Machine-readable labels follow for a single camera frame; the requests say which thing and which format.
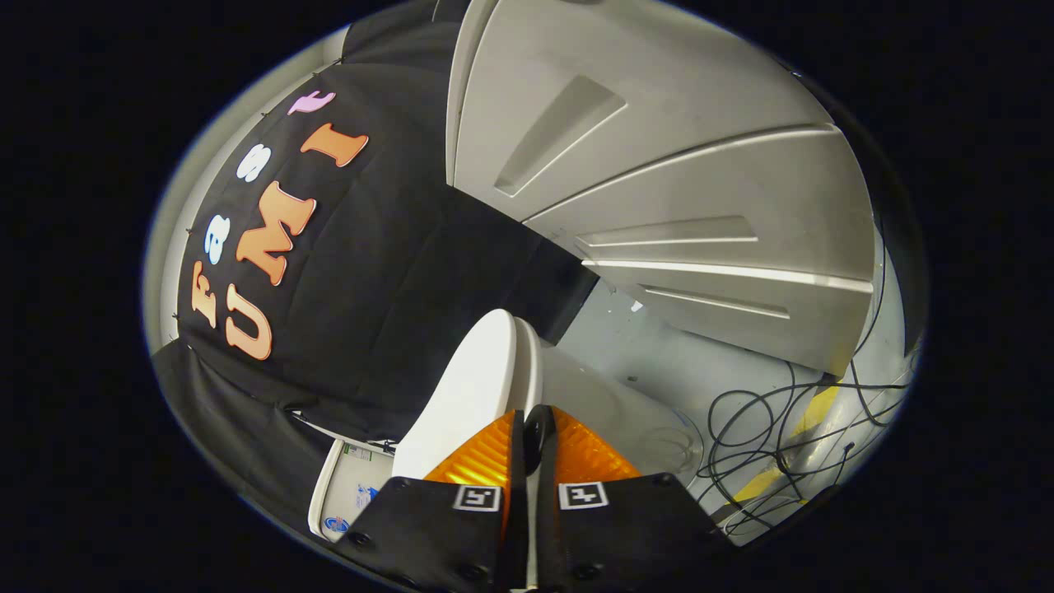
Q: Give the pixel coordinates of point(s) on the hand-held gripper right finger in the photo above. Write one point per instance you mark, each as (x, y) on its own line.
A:
(626, 535)

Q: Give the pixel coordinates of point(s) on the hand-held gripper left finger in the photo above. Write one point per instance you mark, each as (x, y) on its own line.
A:
(445, 535)

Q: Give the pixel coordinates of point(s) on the white toilet lid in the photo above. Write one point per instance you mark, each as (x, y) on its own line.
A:
(469, 387)

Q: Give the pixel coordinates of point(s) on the white toilet bowl with seat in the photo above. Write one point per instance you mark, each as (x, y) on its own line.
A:
(609, 412)

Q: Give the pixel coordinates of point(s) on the black backdrop cloth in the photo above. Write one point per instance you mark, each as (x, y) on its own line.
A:
(395, 272)

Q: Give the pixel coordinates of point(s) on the white cabinet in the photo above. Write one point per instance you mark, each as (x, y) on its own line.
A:
(659, 123)

